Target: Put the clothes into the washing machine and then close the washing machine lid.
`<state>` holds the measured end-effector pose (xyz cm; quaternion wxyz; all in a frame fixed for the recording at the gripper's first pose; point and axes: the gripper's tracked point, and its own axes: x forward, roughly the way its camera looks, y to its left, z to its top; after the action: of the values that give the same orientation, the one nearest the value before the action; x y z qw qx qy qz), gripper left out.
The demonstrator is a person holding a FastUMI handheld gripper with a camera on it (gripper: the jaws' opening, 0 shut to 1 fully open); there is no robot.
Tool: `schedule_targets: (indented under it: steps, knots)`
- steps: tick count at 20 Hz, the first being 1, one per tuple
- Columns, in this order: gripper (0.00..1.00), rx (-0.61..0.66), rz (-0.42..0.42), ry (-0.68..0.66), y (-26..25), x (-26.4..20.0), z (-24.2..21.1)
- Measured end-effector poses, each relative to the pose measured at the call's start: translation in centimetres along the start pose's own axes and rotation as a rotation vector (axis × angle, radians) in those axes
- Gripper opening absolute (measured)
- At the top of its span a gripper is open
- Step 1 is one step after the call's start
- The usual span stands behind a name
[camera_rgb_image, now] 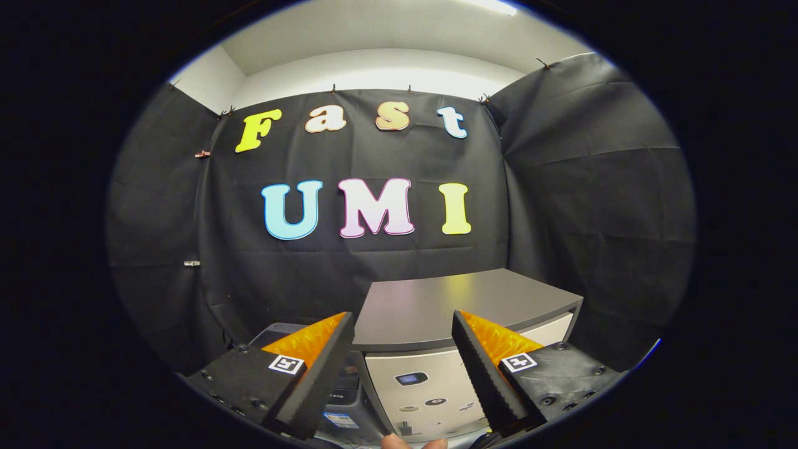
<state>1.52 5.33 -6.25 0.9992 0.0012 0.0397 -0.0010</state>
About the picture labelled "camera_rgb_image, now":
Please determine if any dark grey washing machine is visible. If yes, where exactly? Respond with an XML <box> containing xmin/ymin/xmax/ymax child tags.
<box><xmin>248</xmin><ymin>321</ymin><xmax>390</xmax><ymax>447</ymax></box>

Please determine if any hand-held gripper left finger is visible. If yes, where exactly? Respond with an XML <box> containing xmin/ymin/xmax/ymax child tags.
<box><xmin>186</xmin><ymin>311</ymin><xmax>356</xmax><ymax>441</ymax></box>

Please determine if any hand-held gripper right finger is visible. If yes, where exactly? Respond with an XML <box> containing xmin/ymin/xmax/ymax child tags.
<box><xmin>451</xmin><ymin>309</ymin><xmax>629</xmax><ymax>438</ymax></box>

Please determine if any black backdrop cloth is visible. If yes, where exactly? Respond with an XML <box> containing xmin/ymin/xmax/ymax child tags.
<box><xmin>106</xmin><ymin>52</ymin><xmax>697</xmax><ymax>375</ymax></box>

